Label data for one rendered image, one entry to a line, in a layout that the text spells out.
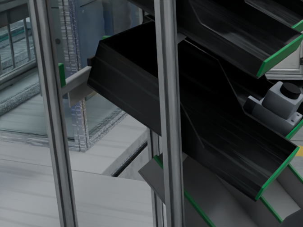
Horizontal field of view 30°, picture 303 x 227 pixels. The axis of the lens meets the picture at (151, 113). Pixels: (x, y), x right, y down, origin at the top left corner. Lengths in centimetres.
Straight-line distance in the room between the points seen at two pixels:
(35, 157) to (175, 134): 99
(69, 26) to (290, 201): 78
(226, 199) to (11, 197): 72
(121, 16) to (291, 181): 93
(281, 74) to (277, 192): 361
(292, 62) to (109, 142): 305
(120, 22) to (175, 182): 109
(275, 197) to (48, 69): 46
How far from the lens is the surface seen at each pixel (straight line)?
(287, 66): 459
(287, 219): 53
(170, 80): 67
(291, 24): 86
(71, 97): 83
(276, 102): 85
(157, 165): 78
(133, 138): 169
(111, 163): 156
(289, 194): 103
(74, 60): 154
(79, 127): 161
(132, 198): 138
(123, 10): 177
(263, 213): 89
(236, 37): 72
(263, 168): 77
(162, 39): 67
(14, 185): 152
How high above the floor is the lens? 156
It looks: 22 degrees down
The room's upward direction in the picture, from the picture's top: 4 degrees counter-clockwise
